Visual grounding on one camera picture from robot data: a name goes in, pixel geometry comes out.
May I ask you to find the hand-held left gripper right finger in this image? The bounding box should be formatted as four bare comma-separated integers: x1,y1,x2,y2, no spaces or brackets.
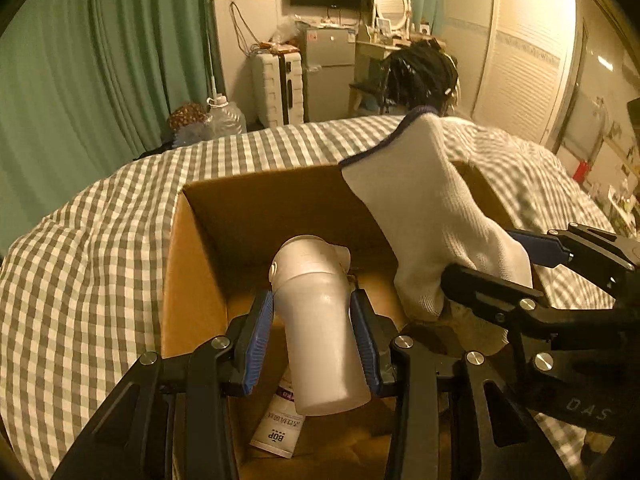
349,290,571,480

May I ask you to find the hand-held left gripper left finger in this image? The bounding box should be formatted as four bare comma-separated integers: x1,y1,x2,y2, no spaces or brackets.
50,290,276,480

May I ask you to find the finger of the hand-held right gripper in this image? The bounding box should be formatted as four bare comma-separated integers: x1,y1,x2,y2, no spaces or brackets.
442,263,602,387
505,222,640,297

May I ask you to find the white plastic bottle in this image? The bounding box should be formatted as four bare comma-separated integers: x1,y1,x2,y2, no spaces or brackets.
270,234,372,417

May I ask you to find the white knit garment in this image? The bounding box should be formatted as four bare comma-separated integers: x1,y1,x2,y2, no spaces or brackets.
340,110,533,358

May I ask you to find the brown cardboard box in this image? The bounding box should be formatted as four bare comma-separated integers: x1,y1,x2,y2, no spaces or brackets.
161,160,546,480

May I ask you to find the white tube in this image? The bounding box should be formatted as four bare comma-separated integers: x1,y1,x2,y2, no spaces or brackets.
249,367,306,460

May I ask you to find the grey checked blanket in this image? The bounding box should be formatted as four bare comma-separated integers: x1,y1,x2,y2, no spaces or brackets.
0,115,623,480

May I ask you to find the white sliding wardrobe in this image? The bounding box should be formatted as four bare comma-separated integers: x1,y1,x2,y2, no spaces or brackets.
442,0,586,148

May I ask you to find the clear plastic bag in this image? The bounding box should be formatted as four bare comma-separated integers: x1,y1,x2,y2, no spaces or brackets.
175,120,213,150

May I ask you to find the clear plastic water jug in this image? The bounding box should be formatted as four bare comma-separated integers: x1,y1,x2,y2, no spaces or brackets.
206,96,247,138

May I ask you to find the brown patterned bundle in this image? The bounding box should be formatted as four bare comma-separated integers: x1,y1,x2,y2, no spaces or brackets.
167,101,208,133

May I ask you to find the white suitcase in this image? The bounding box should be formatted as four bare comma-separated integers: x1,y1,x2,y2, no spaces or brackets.
251,51,305,128

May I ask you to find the cream dressing table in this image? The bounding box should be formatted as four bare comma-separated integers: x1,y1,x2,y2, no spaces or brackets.
355,35,436,86

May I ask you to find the silver small fridge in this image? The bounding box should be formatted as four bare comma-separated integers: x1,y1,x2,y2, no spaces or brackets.
300,26,357,123

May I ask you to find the white oval mirror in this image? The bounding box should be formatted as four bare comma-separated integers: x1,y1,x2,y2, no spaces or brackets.
375,0,410,31

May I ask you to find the wide green curtain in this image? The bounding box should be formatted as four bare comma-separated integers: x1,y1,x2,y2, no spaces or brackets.
0,0,221,256

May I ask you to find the wall cable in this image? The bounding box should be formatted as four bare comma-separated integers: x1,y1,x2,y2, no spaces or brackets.
229,1,261,56

